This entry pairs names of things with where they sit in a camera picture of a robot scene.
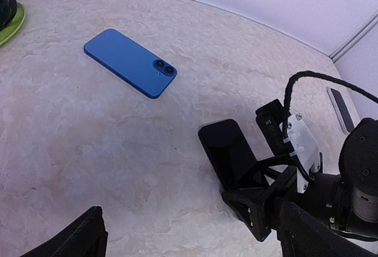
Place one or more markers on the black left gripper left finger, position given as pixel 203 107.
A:
pixel 85 236

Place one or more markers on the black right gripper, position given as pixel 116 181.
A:
pixel 256 207

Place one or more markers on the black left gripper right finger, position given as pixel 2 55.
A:
pixel 302 235

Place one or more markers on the black smartphone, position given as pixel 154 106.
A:
pixel 231 156

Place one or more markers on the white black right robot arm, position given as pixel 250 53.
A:
pixel 345 203

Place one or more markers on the blue smartphone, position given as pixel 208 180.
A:
pixel 133 63

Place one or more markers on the green saucer plate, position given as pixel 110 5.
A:
pixel 14 26

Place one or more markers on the dark green mug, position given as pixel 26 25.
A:
pixel 8 12

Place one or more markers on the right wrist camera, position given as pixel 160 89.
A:
pixel 297 146

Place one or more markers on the right aluminium frame post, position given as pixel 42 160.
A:
pixel 354 39

